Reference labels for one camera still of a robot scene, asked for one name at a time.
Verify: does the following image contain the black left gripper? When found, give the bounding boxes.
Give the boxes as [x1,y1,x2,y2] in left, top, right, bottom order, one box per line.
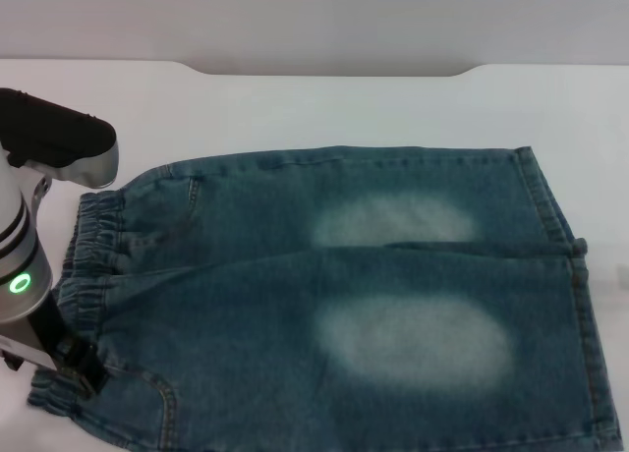
[0,294,110,400]

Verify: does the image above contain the blue denim shorts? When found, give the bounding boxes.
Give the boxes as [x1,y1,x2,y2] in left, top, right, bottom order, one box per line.
[27,145,623,452]

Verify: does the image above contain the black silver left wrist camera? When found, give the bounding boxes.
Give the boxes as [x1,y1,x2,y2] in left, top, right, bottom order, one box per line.
[0,87,121,188]

